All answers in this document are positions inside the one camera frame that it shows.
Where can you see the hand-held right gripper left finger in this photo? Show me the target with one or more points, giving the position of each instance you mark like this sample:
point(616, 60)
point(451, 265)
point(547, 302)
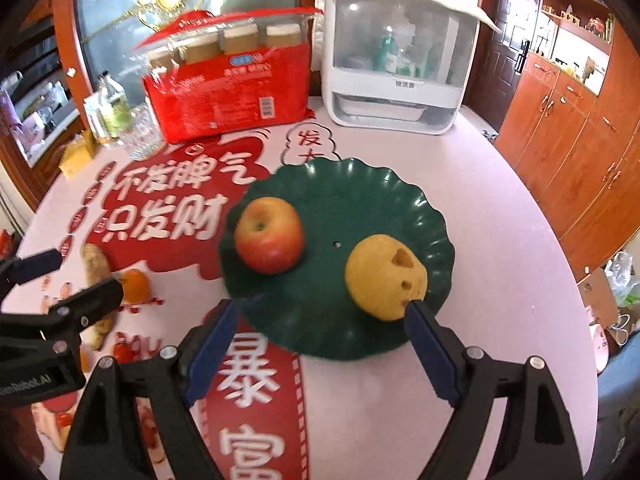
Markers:
point(212, 352)

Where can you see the wooden wall cabinet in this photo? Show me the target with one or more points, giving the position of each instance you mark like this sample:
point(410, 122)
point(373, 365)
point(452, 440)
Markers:
point(575, 150)

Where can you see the wooden shelf cabinet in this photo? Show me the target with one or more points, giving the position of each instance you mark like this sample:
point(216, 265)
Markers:
point(35, 115)

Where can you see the green scalloped plate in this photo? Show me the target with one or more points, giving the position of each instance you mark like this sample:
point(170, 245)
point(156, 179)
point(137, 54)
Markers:
point(320, 280)

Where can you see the cardboard box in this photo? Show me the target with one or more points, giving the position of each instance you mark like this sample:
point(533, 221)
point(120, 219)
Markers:
point(597, 300)

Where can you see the clear plastic bottle green label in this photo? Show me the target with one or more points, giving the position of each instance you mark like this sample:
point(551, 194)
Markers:
point(114, 110)

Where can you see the small orange kumquat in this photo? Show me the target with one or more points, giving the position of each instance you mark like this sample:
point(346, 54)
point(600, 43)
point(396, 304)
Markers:
point(85, 360)

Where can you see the dark brown door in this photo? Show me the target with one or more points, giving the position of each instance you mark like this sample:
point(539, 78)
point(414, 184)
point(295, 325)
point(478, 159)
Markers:
point(507, 50)

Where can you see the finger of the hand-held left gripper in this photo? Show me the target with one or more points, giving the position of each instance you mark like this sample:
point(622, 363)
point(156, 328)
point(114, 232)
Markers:
point(32, 265)
point(85, 302)

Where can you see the yellow pear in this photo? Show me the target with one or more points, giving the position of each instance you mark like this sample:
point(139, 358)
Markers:
point(380, 280)

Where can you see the clear ribbed glass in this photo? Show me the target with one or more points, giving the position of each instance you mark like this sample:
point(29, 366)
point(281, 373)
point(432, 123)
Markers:
point(142, 132)

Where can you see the printed red white tablecloth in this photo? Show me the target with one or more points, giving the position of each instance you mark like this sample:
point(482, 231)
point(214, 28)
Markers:
point(500, 240)

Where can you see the red pack of paper cups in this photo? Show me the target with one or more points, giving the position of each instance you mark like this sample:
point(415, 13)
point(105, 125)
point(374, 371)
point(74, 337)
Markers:
point(225, 95)

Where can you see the red apple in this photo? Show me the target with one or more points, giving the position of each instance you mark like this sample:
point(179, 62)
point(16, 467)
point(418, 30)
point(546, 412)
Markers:
point(270, 235)

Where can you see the white plastic bag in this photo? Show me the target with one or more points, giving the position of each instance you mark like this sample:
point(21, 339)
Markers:
point(622, 275)

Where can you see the spotted banana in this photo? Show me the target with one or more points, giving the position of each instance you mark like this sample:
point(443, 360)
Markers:
point(97, 265)

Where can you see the yellow box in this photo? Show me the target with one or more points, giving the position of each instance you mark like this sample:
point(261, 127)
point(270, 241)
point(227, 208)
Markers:
point(77, 155)

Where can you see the white pouch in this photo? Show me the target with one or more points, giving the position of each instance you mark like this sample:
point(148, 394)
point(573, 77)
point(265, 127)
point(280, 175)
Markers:
point(94, 112)

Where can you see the orange mandarin with stem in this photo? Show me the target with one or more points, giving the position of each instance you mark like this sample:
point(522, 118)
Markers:
point(135, 286)

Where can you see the white cup storage cabinet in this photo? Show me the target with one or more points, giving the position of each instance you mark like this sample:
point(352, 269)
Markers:
point(395, 60)

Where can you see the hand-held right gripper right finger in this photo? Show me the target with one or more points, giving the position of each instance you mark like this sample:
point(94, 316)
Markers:
point(432, 355)

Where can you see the glass panel with gold ornament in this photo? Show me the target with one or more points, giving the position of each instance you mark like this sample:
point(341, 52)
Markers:
point(150, 10)

